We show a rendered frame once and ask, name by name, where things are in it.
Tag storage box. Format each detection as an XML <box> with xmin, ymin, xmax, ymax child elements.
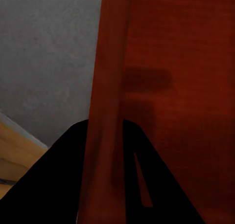
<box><xmin>77</xmin><ymin>0</ymin><xmax>235</xmax><ymax>224</ymax></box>

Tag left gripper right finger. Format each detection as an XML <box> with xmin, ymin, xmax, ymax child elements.
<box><xmin>123</xmin><ymin>119</ymin><xmax>205</xmax><ymax>224</ymax></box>

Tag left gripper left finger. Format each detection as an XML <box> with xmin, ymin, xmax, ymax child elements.
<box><xmin>0</xmin><ymin>119</ymin><xmax>89</xmax><ymax>224</ymax></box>

